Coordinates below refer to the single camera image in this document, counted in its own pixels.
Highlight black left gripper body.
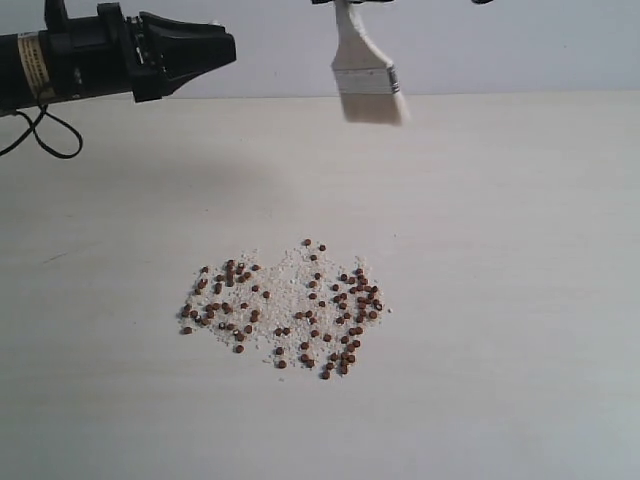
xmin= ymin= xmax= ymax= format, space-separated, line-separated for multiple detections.
xmin=44 ymin=1 xmax=173 ymax=103

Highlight white wooden paint brush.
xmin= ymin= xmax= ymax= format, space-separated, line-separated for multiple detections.
xmin=331 ymin=1 xmax=409 ymax=126

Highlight brown beans and white grains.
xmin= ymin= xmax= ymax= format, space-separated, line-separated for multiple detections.
xmin=177 ymin=238 xmax=392 ymax=381

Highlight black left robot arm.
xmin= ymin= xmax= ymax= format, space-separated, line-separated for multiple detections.
xmin=1 ymin=1 xmax=237 ymax=114

